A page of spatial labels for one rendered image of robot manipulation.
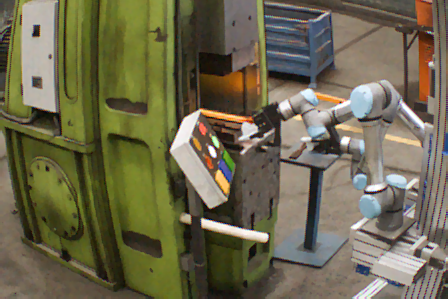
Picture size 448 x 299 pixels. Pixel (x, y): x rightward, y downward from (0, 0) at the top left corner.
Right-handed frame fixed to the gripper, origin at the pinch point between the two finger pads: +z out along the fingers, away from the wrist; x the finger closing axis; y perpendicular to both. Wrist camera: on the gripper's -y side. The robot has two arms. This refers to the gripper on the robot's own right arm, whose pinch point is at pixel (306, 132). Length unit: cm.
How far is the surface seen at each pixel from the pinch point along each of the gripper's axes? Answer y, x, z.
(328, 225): 100, 87, 20
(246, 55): -32.1, 0.2, 30.7
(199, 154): -14, -69, 12
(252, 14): -52, 8, 31
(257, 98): 2, 34, 45
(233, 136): 3.1, -12.4, 31.1
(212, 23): -52, -17, 37
